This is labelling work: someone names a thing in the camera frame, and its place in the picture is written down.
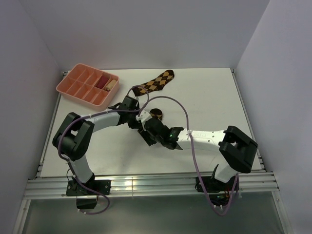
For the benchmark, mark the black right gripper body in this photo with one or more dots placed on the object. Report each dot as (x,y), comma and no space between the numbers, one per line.
(148,138)

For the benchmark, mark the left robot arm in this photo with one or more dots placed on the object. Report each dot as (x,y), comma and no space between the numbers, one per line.
(73,137)

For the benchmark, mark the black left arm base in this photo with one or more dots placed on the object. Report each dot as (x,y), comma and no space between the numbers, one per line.
(86,199)

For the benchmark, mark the dark red rolled sock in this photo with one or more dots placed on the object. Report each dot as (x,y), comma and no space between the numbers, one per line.
(102,82)

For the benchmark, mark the tan rolled sock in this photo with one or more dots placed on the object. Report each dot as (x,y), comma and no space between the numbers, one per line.
(110,85)

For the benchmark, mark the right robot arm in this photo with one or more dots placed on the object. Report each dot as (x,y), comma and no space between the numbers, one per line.
(237,148)

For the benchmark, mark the front aluminium rail frame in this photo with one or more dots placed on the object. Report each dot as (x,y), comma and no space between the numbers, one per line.
(147,185)

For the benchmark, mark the brown argyle sock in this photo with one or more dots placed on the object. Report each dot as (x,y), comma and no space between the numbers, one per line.
(156,113)
(154,85)

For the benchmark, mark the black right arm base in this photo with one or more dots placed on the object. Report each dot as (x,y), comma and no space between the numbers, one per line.
(219,192)

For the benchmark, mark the pink compartment tray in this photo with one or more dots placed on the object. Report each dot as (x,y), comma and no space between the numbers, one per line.
(79,86)

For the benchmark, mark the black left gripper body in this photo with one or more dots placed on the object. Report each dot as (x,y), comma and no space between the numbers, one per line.
(131,121)

